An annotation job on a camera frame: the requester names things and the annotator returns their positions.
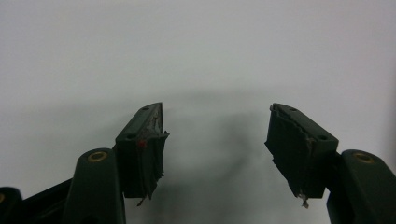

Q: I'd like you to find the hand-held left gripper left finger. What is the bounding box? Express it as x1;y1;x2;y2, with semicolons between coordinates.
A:
114;102;171;207

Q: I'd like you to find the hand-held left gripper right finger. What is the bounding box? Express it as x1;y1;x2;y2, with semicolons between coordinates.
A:
263;103;340;209

